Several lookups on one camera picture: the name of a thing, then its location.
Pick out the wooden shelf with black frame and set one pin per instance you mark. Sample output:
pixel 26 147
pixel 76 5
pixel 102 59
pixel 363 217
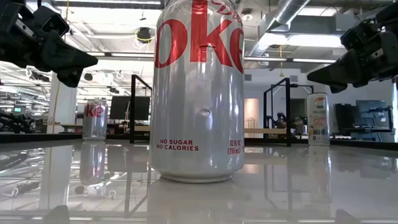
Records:
pixel 132 109

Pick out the black computer monitor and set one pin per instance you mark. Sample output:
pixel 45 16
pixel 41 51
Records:
pixel 121 107

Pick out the silver slanted ventilation duct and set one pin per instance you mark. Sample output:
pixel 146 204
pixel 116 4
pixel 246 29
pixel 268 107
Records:
pixel 292 9

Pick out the ceiling light strip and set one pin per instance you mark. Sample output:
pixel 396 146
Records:
pixel 311 60
pixel 130 54

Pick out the black background robot arm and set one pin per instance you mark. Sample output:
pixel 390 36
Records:
pixel 15 123

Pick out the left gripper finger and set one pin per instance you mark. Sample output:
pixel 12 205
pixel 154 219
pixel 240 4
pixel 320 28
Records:
pixel 71 76
pixel 62 56

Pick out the white yellow Celsius can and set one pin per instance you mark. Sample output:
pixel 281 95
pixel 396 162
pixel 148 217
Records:
pixel 318 124

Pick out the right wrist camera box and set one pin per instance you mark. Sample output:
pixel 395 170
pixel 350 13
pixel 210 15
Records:
pixel 357 34

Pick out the white pillar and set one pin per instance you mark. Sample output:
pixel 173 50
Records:
pixel 66 109

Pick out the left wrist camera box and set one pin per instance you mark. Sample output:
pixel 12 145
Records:
pixel 53 21

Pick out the dark background screen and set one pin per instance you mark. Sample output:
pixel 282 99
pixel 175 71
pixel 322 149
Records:
pixel 373 112

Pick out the green exit sign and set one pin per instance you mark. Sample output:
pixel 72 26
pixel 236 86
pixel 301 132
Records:
pixel 17 109

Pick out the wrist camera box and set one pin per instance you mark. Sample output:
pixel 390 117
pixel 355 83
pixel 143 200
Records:
pixel 357 34
pixel 53 21

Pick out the Diet Coke can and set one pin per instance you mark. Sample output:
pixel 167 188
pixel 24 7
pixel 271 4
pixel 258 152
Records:
pixel 94 124
pixel 199 109

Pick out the black round ceiling device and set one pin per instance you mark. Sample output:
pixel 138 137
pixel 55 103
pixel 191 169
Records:
pixel 144 34

